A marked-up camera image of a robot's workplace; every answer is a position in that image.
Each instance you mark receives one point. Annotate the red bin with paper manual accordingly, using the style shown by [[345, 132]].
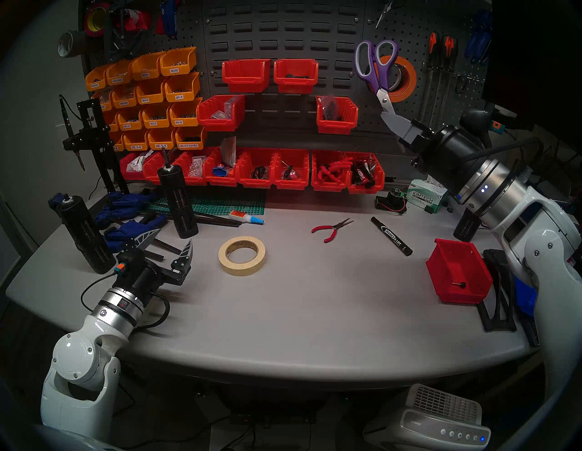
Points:
[[220, 181]]

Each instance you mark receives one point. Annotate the red bin with clear box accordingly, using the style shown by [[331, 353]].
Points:
[[218, 123]]

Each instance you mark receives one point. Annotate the black permanent marker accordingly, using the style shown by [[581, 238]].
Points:
[[393, 236]]

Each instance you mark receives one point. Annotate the black screwdriver bit holder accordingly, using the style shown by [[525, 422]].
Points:
[[86, 236], [466, 227], [179, 204]]

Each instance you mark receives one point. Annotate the clear plastic box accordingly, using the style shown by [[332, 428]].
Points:
[[229, 109]]

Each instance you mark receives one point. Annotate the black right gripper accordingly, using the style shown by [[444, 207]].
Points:
[[450, 154]]

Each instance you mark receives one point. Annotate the dark perforated pegboard panel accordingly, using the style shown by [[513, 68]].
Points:
[[191, 27], [363, 118]]

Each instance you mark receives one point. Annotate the black tape roll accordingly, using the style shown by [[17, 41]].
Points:
[[399, 77]]

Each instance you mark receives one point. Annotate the red bin with red pliers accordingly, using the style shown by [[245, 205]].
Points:
[[329, 186]]

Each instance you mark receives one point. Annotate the yellow bin M3-8 label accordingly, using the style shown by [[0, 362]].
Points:
[[154, 122]]

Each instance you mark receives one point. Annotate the green cutting mat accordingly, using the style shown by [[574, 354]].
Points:
[[232, 204]]

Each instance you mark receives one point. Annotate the yellow bin M4-0.7X6 HEX label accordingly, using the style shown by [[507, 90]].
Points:
[[190, 144]]

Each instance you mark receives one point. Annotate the dark monitor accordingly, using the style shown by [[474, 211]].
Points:
[[532, 54]]

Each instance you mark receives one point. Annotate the yellow bin M4X4X6 label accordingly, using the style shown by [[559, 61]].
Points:
[[123, 101]]

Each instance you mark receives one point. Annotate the red bin with small tools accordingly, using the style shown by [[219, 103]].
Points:
[[291, 184], [257, 182]]

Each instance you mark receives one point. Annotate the yellow bin M3X8 BAD label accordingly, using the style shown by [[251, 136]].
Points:
[[118, 78]]

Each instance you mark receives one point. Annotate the yellow bin M3X6 label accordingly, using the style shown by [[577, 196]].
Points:
[[177, 69]]

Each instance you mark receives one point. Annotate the blue bar clamp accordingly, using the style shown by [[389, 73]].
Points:
[[129, 229], [122, 202]]

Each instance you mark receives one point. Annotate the black power strip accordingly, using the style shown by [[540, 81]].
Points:
[[277, 420]]

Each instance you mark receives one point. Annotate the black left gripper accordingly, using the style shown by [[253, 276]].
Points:
[[148, 284]]

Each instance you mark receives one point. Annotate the black metal bar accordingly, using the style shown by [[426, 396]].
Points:
[[166, 247]]

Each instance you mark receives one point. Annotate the folded paper manual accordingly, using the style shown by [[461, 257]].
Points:
[[228, 152]]

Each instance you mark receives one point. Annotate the blue utility knife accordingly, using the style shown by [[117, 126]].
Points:
[[172, 20]]

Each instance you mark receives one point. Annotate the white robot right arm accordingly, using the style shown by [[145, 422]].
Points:
[[536, 236]]

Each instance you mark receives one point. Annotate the white air purifier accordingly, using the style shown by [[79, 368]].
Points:
[[423, 425]]

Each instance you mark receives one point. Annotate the red black marker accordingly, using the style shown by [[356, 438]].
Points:
[[363, 175]]

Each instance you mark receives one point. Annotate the red bin with crumpled paper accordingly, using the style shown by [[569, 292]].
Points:
[[129, 175]]

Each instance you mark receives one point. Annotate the red bin with parts bag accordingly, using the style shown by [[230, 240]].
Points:
[[338, 126]]

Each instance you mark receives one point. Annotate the red bin with markers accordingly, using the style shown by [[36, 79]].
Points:
[[363, 188]]

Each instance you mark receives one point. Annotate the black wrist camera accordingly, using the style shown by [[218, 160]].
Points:
[[134, 261], [475, 120]]

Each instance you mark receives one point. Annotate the yellow bin M3X6X4 label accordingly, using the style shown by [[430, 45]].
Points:
[[95, 83]]

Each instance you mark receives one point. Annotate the orange tape roll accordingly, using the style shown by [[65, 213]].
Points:
[[409, 88]]

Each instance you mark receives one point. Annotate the small blue cap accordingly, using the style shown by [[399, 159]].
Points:
[[219, 172]]

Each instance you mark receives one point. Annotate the white glue tube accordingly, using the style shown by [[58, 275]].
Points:
[[243, 217]]

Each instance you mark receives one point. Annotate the beige masking tape roll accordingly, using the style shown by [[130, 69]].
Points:
[[229, 266]]

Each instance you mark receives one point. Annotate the red yellow tape roll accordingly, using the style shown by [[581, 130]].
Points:
[[88, 22]]

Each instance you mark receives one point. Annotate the yellow bin M4-6 label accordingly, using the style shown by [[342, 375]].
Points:
[[146, 97]]

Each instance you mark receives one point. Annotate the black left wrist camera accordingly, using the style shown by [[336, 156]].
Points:
[[134, 261]]

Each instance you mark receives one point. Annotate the thin black flat bar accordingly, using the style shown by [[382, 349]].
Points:
[[204, 219]]

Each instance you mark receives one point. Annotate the black hanging hook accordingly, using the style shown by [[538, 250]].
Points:
[[459, 86]]

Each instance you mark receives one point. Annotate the yellow bin M3-6 label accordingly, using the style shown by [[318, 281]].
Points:
[[179, 120]]

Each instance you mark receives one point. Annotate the clear bag of black parts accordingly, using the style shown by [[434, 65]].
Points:
[[331, 109]]

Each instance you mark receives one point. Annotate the dark louvered panel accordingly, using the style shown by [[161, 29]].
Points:
[[273, 32]]

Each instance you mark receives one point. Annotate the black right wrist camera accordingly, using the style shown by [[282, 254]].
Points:
[[475, 120]]

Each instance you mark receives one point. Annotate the black soldering iron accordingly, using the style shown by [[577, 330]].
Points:
[[68, 122]]

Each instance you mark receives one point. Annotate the yellow bin M2.5-5 label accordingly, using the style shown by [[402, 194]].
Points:
[[161, 144]]

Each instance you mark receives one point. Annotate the yellow bin M3-12 label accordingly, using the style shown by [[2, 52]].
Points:
[[128, 123]]

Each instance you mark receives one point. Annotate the black soldering stand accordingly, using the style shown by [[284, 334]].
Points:
[[93, 136]]

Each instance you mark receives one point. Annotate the black spring clamp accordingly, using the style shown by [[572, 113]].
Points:
[[120, 43]]

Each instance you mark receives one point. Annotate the yellow bin M2.5-6 label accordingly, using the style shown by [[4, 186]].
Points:
[[135, 145]]

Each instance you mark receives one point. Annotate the metal tool holder rail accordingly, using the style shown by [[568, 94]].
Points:
[[468, 78]]

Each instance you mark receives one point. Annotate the Kimtech tissue box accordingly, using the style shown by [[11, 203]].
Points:
[[425, 195]]

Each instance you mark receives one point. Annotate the blue plastic bin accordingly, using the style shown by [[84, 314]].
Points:
[[526, 298]]

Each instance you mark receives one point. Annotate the yellow bin M3-4 label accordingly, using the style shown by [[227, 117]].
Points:
[[181, 95]]

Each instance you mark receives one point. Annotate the red bin with black parts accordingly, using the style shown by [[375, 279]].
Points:
[[295, 86]]

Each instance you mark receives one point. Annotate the red bin with black bolt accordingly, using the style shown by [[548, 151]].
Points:
[[459, 277]]

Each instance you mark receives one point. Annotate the empty red hanging bin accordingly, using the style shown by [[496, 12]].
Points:
[[245, 84]]

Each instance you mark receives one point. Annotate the yellow parts bin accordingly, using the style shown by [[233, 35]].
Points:
[[118, 144], [112, 123], [105, 102]]

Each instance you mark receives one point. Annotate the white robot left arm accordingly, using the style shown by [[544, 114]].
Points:
[[79, 359]]

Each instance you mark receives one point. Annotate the black bin stand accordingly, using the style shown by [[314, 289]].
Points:
[[498, 300]]

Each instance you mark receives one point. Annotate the grey duct tape roll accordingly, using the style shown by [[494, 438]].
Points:
[[75, 45]]

